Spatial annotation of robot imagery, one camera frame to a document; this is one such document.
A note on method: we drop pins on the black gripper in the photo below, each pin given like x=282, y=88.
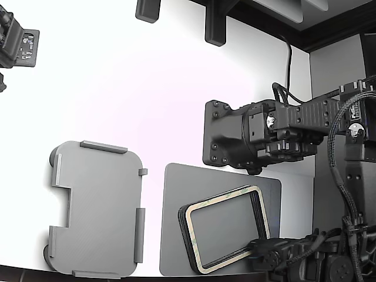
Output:
x=223, y=135

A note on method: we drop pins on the tan adhesive-backed frame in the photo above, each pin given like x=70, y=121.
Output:
x=229, y=195

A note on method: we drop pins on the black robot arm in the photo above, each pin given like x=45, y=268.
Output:
x=311, y=113

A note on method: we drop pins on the gray mat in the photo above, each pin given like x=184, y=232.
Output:
x=173, y=191

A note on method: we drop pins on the long black table clamp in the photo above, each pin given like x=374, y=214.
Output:
x=216, y=29

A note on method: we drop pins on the small black table clamp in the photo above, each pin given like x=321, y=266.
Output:
x=147, y=11

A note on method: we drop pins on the black circuit board holder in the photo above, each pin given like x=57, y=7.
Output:
x=30, y=47

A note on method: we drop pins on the black frame stack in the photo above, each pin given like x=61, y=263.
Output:
x=187, y=232

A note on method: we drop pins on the black shelf frame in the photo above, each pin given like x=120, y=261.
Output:
x=323, y=35

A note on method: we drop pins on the small black bracket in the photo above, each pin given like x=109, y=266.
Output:
x=2, y=83

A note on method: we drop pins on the black camera device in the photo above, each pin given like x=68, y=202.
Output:
x=10, y=38

